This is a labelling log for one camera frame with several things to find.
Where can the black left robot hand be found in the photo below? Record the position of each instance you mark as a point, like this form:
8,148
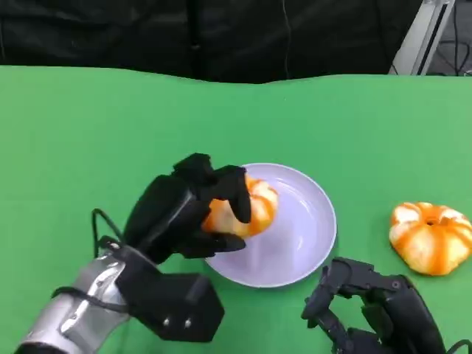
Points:
166,214

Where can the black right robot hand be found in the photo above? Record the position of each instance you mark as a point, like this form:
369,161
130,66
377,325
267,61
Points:
405,313

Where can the orange white toy bread roll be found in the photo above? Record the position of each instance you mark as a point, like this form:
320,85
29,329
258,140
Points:
262,210
431,243

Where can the green table cloth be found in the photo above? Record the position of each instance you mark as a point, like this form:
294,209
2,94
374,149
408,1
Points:
147,121

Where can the lilac plate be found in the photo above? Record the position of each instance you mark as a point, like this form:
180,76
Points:
295,236

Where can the black curtain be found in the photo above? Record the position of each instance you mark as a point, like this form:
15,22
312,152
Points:
110,33

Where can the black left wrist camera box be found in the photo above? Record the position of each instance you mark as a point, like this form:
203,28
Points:
173,302

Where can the aluminium frame post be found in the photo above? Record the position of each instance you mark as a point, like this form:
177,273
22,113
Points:
424,37

